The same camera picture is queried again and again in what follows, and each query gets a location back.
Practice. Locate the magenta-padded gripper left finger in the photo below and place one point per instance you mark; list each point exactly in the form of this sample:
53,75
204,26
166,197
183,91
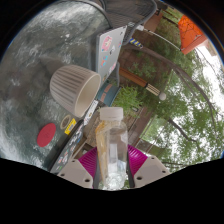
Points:
75,171

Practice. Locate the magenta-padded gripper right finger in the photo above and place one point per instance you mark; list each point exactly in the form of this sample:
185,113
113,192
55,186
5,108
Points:
151,170

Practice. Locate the clear white-capped drink bottle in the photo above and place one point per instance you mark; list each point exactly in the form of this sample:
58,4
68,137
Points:
111,150

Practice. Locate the black laptop with stickers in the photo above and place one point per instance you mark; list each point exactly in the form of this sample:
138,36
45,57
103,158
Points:
68,150

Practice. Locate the yellow card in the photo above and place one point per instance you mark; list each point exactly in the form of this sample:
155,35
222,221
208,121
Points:
70,126

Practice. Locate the flat round red coaster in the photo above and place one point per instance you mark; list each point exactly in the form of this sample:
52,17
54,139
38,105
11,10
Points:
46,135

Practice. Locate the white printed booklet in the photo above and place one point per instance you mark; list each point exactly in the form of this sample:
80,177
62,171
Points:
90,113

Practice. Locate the green plant in teal pot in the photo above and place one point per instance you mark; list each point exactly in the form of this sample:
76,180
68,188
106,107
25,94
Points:
128,98

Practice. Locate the white ribbed mug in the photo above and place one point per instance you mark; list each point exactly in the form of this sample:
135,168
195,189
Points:
66,86

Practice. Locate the silver laptop with stickers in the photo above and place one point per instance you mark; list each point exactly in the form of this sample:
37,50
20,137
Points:
108,55

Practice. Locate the blue yellow striped bollard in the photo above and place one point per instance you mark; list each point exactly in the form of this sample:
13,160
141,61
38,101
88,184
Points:
136,42

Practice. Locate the orange canopy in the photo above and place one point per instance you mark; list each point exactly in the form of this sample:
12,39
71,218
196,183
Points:
191,33

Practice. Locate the grey wicker chair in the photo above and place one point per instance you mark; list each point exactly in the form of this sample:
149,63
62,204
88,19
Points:
130,13

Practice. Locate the striped globe lamp post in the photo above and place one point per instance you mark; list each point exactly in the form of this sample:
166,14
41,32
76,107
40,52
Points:
136,79

